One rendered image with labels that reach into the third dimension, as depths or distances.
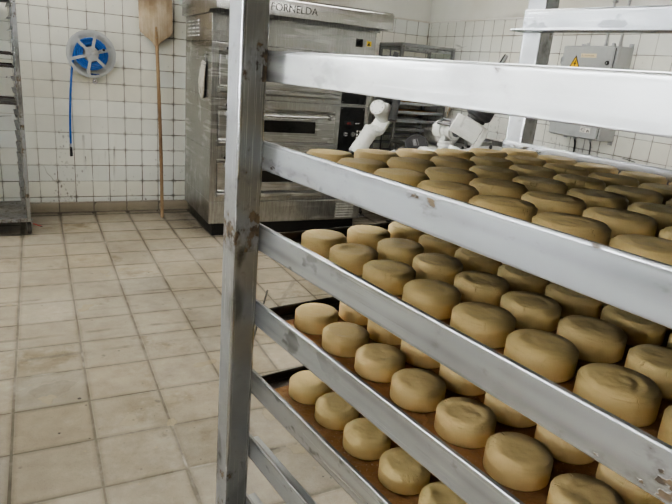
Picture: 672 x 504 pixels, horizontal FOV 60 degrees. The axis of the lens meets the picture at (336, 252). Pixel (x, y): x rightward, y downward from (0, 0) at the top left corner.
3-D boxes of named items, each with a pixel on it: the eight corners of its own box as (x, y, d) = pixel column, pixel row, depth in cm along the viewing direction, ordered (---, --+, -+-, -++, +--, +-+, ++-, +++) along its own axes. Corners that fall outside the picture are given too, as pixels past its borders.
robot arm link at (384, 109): (380, 98, 253) (374, 123, 252) (371, 87, 243) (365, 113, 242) (404, 100, 248) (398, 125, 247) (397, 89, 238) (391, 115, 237)
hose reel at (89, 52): (116, 155, 554) (113, 32, 521) (119, 158, 539) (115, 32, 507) (69, 154, 535) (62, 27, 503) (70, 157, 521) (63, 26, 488)
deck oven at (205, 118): (211, 244, 493) (217, -13, 433) (180, 210, 594) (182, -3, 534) (370, 236, 562) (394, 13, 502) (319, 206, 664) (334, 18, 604)
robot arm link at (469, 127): (466, 100, 190) (448, 131, 194) (495, 116, 190) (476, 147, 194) (465, 98, 200) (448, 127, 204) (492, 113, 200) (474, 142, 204)
